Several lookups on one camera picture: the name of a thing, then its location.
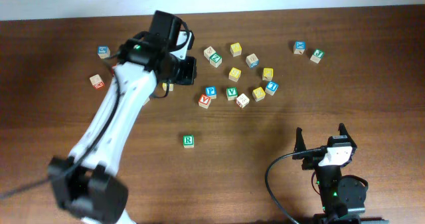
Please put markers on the yellow block top row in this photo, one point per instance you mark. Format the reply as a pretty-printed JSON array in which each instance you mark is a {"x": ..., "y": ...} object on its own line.
[{"x": 235, "y": 49}]

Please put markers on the green V block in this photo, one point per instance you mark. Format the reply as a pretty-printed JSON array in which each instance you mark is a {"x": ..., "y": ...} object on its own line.
[{"x": 231, "y": 93}]

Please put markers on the red V block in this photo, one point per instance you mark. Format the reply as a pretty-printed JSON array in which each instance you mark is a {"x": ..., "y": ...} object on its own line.
[{"x": 204, "y": 101}]

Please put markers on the yellow block centre left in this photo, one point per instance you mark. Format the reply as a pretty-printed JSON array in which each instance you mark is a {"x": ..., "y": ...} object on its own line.
[{"x": 168, "y": 87}]

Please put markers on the blue T block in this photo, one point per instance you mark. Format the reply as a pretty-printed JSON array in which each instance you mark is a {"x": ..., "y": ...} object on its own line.
[{"x": 271, "y": 88}]

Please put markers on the green R block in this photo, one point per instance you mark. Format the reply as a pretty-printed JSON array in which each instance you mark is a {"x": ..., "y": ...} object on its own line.
[{"x": 188, "y": 141}]

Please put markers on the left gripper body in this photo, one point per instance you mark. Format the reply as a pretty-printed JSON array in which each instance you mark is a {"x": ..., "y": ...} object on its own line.
[{"x": 187, "y": 74}]

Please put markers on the wood block red side left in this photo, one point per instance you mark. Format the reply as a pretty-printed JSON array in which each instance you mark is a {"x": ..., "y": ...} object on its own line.
[{"x": 96, "y": 81}]

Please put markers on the blue P block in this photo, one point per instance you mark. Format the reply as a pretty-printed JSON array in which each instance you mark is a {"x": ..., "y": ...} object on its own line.
[{"x": 211, "y": 92}]

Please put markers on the blue top block far-left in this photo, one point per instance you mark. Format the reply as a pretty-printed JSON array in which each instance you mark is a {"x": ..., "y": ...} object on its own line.
[{"x": 103, "y": 52}]

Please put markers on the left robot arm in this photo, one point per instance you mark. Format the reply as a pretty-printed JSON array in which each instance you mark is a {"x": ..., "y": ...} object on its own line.
[{"x": 85, "y": 183}]

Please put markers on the wood block blue bottom side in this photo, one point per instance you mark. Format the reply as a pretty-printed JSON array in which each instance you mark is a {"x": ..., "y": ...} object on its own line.
[{"x": 252, "y": 60}]

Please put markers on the yellow block centre right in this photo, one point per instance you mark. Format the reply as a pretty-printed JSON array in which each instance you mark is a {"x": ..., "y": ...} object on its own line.
[{"x": 234, "y": 74}]

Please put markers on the wood block red edge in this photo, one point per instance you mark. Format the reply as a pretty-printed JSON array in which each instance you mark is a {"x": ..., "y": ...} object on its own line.
[{"x": 242, "y": 100}]

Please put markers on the green Z block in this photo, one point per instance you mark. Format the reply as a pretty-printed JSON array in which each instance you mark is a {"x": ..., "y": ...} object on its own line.
[{"x": 215, "y": 60}]

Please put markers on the blue X block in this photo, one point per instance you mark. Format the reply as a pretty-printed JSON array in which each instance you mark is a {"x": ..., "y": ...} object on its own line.
[{"x": 299, "y": 47}]

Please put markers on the plain wood block by Z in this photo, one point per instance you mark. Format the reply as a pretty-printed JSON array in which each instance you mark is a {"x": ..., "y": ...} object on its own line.
[{"x": 208, "y": 52}]

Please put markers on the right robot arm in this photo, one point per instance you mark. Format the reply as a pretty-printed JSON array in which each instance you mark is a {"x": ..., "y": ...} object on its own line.
[{"x": 342, "y": 196}]

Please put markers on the yellow block lower right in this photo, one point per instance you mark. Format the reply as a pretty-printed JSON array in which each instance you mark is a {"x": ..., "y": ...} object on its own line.
[{"x": 258, "y": 94}]

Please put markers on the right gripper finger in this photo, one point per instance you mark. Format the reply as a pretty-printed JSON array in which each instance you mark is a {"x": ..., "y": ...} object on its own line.
[
  {"x": 343, "y": 131},
  {"x": 299, "y": 144}
]

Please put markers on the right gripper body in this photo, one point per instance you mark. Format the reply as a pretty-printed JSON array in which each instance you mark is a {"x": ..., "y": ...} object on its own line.
[{"x": 311, "y": 161}]

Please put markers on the green J block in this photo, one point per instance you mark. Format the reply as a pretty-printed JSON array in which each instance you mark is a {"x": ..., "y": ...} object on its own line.
[{"x": 317, "y": 56}]

